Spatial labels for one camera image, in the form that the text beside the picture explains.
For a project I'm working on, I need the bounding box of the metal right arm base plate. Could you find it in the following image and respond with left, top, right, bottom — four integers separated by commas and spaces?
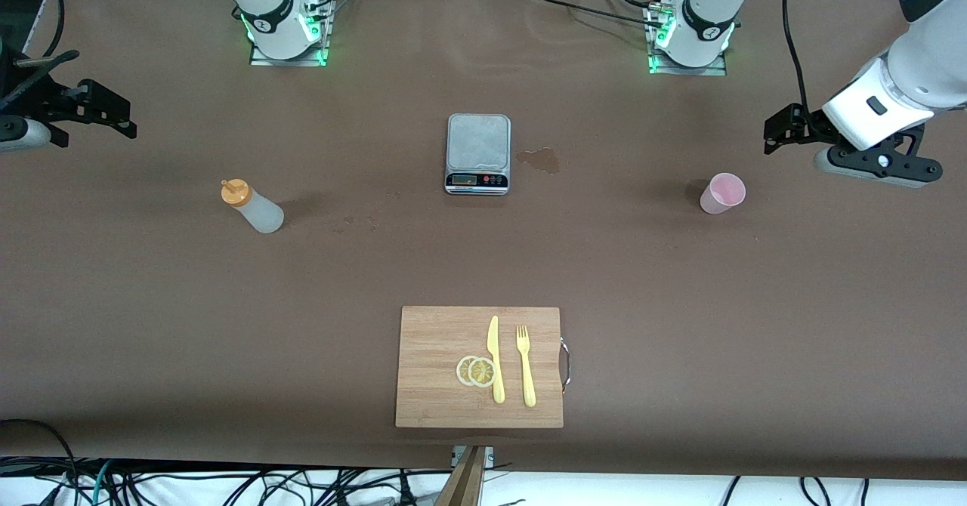
249, 0, 333, 67

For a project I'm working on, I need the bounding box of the wooden beam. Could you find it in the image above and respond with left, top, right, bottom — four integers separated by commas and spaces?
436, 446, 488, 506

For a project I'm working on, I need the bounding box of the clear sauce bottle orange cap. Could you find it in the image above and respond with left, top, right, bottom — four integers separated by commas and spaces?
221, 178, 286, 234

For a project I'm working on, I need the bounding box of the black looped floor cable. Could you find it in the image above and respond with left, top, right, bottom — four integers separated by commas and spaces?
0, 419, 80, 506

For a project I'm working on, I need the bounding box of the pink plastic cup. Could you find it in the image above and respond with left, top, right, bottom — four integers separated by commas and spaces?
700, 173, 746, 215

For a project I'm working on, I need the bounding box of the black cable across table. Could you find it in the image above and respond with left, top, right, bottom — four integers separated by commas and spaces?
521, 0, 669, 31

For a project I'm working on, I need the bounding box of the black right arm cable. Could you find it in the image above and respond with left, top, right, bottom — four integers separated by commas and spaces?
26, 0, 70, 57

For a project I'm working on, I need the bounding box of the silver digital kitchen scale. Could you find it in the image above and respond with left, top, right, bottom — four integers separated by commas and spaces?
444, 113, 512, 196

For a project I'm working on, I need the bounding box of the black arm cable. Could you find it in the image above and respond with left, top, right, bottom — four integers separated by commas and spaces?
26, 0, 70, 57
780, 0, 820, 125

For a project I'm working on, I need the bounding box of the teal floor cable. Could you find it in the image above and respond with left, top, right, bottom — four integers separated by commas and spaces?
89, 459, 118, 506

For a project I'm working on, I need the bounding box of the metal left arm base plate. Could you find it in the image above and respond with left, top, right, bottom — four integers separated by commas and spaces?
646, 0, 728, 76

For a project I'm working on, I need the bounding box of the yellow plastic fork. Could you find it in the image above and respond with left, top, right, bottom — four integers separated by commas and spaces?
516, 325, 537, 408

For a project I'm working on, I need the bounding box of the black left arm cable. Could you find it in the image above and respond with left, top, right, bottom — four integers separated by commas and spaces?
780, 0, 820, 125

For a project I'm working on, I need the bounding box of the yellow plastic knife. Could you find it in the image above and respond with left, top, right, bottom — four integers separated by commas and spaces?
487, 316, 505, 405

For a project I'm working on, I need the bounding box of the wooden cutting board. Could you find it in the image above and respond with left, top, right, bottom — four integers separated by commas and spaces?
395, 306, 572, 429

